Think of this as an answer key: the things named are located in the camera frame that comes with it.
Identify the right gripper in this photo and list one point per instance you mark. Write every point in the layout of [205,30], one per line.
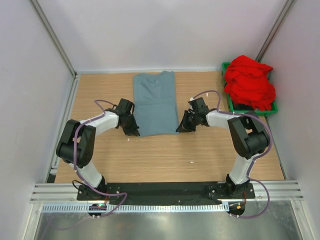
[184,127]

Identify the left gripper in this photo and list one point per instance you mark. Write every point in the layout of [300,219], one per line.
[133,130]

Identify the blue-grey t shirt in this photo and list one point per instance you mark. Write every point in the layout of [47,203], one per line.
[156,111]

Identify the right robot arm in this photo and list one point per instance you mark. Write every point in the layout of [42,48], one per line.
[249,136]

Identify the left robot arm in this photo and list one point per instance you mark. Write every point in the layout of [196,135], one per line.
[77,142]

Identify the green plastic bin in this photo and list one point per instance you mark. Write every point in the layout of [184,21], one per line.
[241,108]

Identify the red t shirt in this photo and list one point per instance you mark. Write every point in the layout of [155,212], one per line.
[247,83]

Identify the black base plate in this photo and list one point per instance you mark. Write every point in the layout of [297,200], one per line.
[174,192]

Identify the aluminium front rail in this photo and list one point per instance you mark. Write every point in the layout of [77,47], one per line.
[279,190]

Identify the white slotted cable duct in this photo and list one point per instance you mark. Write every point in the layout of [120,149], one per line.
[101,208]

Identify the right aluminium frame post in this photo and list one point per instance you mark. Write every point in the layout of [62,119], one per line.
[280,19]

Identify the aluminium frame post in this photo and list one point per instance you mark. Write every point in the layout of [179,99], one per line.
[52,35]
[280,19]

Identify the left aluminium frame post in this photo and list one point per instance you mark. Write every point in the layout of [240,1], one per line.
[52,35]

